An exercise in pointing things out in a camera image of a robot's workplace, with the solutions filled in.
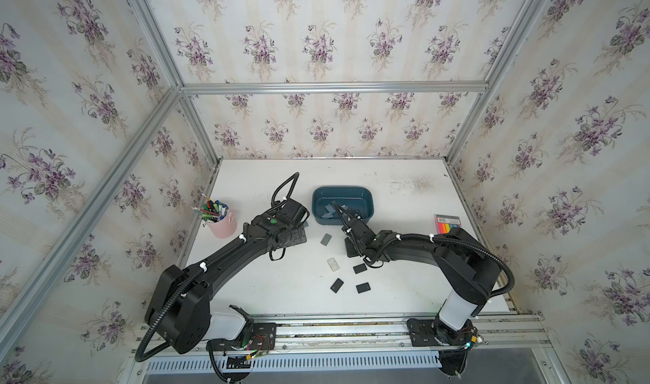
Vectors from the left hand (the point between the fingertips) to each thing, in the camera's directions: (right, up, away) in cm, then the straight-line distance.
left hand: (290, 237), depth 84 cm
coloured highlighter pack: (+59, +3, +14) cm, 61 cm away
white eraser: (+15, -10, +3) cm, 18 cm away
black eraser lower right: (+25, -16, -2) cm, 30 cm away
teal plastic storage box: (+26, +11, +21) cm, 35 cm away
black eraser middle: (+24, -11, +2) cm, 26 cm away
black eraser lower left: (+16, -16, -2) cm, 22 cm away
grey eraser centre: (+12, -2, +9) cm, 15 cm away
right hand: (+23, -5, +9) cm, 25 cm away
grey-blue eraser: (+14, +8, +16) cm, 22 cm away
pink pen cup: (-24, +5, +2) cm, 25 cm away
